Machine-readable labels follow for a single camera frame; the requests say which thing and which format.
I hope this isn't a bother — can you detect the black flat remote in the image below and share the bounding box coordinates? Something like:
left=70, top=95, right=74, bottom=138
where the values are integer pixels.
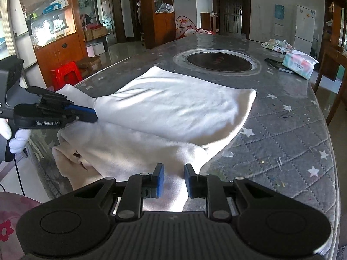
left=265, top=58, right=294, bottom=74

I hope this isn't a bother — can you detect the dark wooden entrance door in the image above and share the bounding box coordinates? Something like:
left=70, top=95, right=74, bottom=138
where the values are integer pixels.
left=212, top=0, right=251, bottom=39

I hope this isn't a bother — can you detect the red plastic stool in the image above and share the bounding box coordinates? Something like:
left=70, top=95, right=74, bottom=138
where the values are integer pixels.
left=50, top=61, right=82, bottom=91

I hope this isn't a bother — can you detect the wooden shelf cabinet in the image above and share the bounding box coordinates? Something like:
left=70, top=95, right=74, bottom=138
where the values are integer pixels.
left=129, top=0, right=176, bottom=49

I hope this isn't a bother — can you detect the white water dispenser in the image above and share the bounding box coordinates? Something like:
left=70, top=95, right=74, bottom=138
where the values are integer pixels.
left=272, top=4, right=285, bottom=41

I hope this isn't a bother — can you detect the pastel tissue pack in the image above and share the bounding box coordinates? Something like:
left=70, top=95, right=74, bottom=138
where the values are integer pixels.
left=282, top=50, right=319, bottom=80

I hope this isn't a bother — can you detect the wooden sideboard with shelves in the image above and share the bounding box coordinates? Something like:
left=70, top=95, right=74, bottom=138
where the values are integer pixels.
left=314, top=0, right=347, bottom=125

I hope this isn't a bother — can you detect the crumpled patterned cloth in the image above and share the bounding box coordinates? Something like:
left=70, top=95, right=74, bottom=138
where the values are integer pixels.
left=260, top=39, right=293, bottom=54

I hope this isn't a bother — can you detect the black cable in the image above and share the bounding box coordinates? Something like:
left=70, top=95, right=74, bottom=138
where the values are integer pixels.
left=0, top=151, right=28, bottom=198

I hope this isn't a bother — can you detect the cream white garment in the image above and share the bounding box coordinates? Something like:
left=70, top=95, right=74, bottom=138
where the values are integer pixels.
left=52, top=66, right=256, bottom=211

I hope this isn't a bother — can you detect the small wooden stool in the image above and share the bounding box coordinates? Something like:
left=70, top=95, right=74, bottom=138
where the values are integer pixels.
left=77, top=56, right=102, bottom=79

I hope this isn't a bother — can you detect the round black induction cooktop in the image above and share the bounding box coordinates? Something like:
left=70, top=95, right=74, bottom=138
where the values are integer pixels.
left=173, top=48, right=262, bottom=76

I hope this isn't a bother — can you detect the white gloved left hand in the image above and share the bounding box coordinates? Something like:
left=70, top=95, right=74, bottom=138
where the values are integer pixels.
left=0, top=118, right=32, bottom=154

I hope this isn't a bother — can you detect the grey star quilted table cover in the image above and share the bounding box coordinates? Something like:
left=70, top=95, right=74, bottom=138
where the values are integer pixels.
left=26, top=32, right=341, bottom=260

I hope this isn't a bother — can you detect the white refrigerator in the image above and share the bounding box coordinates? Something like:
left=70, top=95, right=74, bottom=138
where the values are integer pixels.
left=293, top=5, right=316, bottom=55

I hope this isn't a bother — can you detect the polka dot play tent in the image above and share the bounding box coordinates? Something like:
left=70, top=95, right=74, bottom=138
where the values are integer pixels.
left=175, top=16, right=215, bottom=39

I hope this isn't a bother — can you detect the glass display cabinet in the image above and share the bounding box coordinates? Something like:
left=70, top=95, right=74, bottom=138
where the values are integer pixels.
left=10, top=0, right=87, bottom=88

